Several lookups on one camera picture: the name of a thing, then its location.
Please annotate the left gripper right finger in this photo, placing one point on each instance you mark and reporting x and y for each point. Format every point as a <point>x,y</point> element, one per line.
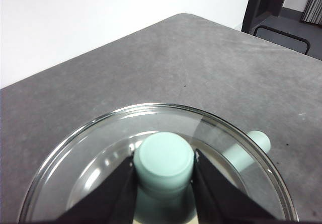
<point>221,198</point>

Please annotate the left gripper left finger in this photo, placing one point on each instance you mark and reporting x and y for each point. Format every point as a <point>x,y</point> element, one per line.
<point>108,201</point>

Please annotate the glass pot lid green knob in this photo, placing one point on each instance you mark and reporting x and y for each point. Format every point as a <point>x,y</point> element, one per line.
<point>163,156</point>

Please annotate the black stand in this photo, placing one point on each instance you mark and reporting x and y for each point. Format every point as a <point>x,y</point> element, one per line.
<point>264,2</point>

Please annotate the grey pleated curtain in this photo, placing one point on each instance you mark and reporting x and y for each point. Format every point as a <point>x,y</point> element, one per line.
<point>313,2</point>

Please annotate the black metal tube frame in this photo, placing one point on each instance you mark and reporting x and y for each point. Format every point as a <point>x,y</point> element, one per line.
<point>307,45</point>

